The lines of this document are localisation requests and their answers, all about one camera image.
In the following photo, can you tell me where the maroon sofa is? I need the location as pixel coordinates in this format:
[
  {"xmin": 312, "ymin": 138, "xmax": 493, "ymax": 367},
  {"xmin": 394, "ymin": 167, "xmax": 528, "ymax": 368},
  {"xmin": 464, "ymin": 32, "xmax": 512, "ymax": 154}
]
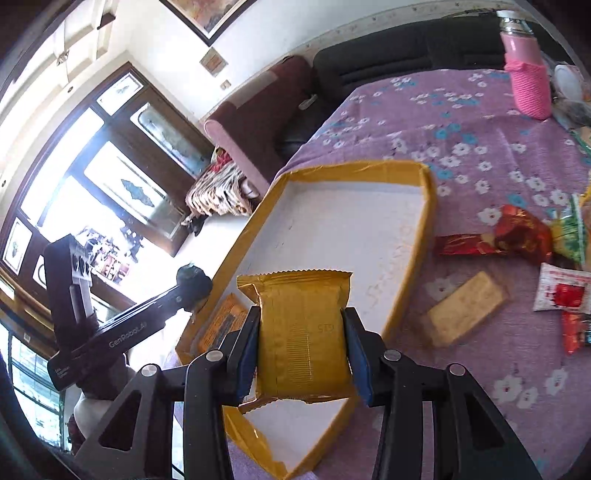
[{"xmin": 203, "ymin": 55, "xmax": 319, "ymax": 199}]

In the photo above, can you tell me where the shiny red snack packet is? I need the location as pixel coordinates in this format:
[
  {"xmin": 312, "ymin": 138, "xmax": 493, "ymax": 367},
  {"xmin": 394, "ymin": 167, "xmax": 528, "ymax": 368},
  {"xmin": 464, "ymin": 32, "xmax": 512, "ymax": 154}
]
[{"xmin": 436, "ymin": 204, "xmax": 554, "ymax": 266}]

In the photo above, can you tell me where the orange snack packet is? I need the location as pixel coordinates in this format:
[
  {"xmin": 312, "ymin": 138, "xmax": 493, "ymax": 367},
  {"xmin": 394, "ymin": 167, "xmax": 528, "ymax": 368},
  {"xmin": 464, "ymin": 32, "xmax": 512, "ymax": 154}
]
[{"xmin": 198, "ymin": 293, "xmax": 250, "ymax": 356}]

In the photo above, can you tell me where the white and red snack packet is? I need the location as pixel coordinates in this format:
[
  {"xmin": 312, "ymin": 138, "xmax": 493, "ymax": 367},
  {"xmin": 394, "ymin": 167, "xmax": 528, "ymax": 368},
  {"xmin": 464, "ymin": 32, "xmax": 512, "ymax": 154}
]
[{"xmin": 533, "ymin": 262, "xmax": 591, "ymax": 312}]

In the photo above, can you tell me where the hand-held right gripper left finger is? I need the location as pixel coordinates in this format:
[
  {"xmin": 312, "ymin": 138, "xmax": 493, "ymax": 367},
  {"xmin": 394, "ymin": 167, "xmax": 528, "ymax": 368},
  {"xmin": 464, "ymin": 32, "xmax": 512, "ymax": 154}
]
[{"xmin": 74, "ymin": 305, "xmax": 262, "ymax": 480}]

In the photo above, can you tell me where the patterned blanket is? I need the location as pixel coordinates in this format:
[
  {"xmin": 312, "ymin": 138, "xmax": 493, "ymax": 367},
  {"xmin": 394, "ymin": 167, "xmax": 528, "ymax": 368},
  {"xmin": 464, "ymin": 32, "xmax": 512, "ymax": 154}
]
[{"xmin": 185, "ymin": 148, "xmax": 259, "ymax": 227}]

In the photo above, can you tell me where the small wall plaque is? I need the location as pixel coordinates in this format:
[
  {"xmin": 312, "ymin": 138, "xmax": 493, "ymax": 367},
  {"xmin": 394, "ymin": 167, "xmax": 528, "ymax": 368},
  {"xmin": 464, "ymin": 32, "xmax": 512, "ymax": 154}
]
[{"xmin": 199, "ymin": 47, "xmax": 228, "ymax": 77}]

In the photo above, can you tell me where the framed painting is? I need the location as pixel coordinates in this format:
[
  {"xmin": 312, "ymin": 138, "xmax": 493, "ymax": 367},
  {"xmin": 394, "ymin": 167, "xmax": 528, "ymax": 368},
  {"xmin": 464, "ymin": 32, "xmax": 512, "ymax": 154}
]
[{"xmin": 159, "ymin": 0, "xmax": 259, "ymax": 47}]

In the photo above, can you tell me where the green snack packet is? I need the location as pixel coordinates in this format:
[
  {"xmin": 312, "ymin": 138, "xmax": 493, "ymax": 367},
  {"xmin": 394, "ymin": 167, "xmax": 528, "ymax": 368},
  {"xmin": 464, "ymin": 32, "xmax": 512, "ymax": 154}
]
[{"xmin": 549, "ymin": 194, "xmax": 591, "ymax": 271}]

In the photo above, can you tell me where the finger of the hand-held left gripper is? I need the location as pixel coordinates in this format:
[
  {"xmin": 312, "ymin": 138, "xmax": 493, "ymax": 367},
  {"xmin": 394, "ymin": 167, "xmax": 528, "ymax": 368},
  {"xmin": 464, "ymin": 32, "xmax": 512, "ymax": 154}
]
[{"xmin": 159, "ymin": 263, "xmax": 214, "ymax": 320}]

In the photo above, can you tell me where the wooden glass door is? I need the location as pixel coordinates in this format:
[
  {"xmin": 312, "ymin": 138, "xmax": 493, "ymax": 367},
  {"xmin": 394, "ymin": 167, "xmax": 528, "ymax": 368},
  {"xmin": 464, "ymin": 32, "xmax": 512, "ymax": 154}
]
[{"xmin": 0, "ymin": 62, "xmax": 218, "ymax": 324}]

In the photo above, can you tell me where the gold bar-shaped snack packet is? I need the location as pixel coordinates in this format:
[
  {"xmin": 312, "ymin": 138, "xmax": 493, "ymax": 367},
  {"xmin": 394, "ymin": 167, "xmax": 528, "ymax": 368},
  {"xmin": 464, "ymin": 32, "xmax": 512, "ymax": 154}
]
[{"xmin": 421, "ymin": 270, "xmax": 509, "ymax": 349}]

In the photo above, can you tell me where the small red snack packet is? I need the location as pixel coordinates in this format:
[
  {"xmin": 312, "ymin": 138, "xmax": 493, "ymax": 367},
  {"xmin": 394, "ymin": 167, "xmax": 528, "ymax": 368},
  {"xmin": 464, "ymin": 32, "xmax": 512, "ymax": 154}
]
[{"xmin": 561, "ymin": 310, "xmax": 591, "ymax": 355}]

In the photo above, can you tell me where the gold foil snack packet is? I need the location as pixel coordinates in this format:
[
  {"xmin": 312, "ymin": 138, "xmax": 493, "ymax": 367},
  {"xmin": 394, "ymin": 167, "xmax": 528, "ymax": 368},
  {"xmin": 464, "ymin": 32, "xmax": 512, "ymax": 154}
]
[{"xmin": 236, "ymin": 270, "xmax": 354, "ymax": 414}]

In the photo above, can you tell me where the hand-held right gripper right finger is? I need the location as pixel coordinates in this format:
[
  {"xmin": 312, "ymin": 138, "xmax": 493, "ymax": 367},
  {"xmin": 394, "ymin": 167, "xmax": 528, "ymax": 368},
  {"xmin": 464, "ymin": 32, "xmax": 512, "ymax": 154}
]
[{"xmin": 341, "ymin": 307, "xmax": 543, "ymax": 480}]

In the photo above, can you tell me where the black sofa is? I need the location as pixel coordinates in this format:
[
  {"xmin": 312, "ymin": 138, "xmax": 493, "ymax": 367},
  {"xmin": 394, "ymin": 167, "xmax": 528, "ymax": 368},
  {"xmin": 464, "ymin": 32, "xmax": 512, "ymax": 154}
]
[{"xmin": 277, "ymin": 14, "xmax": 555, "ymax": 160}]

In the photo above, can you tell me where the yellow-taped cardboard tray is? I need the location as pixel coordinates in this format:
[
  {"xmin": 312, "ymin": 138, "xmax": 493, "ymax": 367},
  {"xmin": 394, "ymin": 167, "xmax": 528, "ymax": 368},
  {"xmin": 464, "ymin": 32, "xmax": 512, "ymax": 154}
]
[{"xmin": 174, "ymin": 161, "xmax": 438, "ymax": 480}]

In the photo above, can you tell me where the pink bottle with knitted sleeve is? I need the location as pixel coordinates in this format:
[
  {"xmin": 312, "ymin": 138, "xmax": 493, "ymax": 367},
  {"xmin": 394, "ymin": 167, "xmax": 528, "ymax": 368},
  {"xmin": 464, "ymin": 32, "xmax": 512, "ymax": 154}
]
[{"xmin": 496, "ymin": 10, "xmax": 554, "ymax": 121}]

